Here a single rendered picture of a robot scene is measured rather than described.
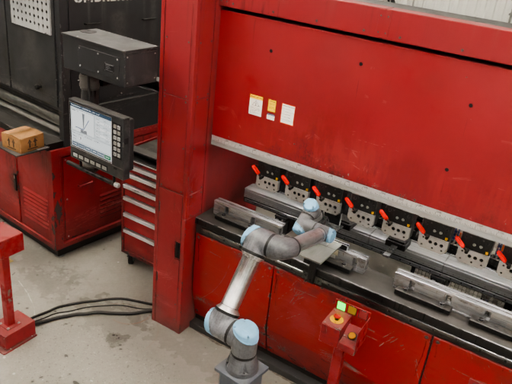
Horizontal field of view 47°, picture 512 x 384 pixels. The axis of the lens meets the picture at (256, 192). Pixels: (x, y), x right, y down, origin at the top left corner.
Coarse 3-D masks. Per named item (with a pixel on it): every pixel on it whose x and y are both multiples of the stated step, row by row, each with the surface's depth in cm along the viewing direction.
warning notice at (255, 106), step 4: (252, 96) 329; (256, 96) 328; (252, 100) 330; (256, 100) 329; (260, 100) 327; (252, 104) 331; (256, 104) 330; (260, 104) 328; (252, 108) 332; (256, 108) 331; (260, 108) 329; (248, 112) 334; (252, 112) 333; (256, 112) 331; (260, 112) 330; (260, 116) 331
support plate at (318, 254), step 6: (312, 246) 326; (318, 246) 326; (324, 246) 327; (330, 246) 328; (336, 246) 328; (300, 252) 318; (306, 252) 319; (312, 252) 320; (318, 252) 320; (324, 252) 321; (330, 252) 321; (306, 258) 314; (312, 258) 314; (318, 258) 314; (324, 258) 315
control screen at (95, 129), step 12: (72, 108) 328; (84, 108) 322; (72, 120) 332; (84, 120) 326; (96, 120) 319; (108, 120) 313; (72, 132) 335; (84, 132) 329; (96, 132) 322; (108, 132) 316; (72, 144) 338; (84, 144) 332; (96, 144) 325; (108, 144) 319; (108, 156) 322
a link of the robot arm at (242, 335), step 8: (240, 320) 259; (248, 320) 260; (232, 328) 256; (240, 328) 254; (248, 328) 256; (256, 328) 257; (224, 336) 258; (232, 336) 255; (240, 336) 252; (248, 336) 252; (256, 336) 254; (232, 344) 256; (240, 344) 253; (248, 344) 253; (256, 344) 256; (232, 352) 258; (240, 352) 255; (248, 352) 255; (256, 352) 260
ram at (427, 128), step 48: (240, 48) 324; (288, 48) 308; (336, 48) 293; (384, 48) 280; (240, 96) 334; (288, 96) 317; (336, 96) 301; (384, 96) 287; (432, 96) 274; (480, 96) 262; (288, 144) 326; (336, 144) 310; (384, 144) 295; (432, 144) 281; (480, 144) 269; (432, 192) 289; (480, 192) 276
